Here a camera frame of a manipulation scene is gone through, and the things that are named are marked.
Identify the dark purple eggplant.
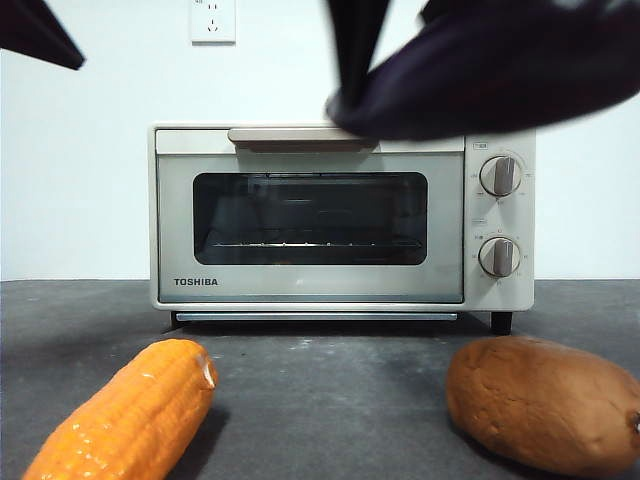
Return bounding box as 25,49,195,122
323,0,640,143

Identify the beige oven door handle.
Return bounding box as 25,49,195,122
227,127,381,152

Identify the glass-windowed oven door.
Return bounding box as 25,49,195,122
155,127,466,305

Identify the cream Toshiba toaster oven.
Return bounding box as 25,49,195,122
147,119,537,315

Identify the temperature knob with beige grip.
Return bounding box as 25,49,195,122
479,155,524,197

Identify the timer knob with beige grip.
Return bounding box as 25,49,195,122
478,237,521,279

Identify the orange corn cob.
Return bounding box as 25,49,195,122
22,338,220,480

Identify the brown sweet potato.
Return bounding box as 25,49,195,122
444,336,640,476

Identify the white wall socket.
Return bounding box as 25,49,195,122
191,0,237,46

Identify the metal wire oven rack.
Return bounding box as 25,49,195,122
207,240,419,250

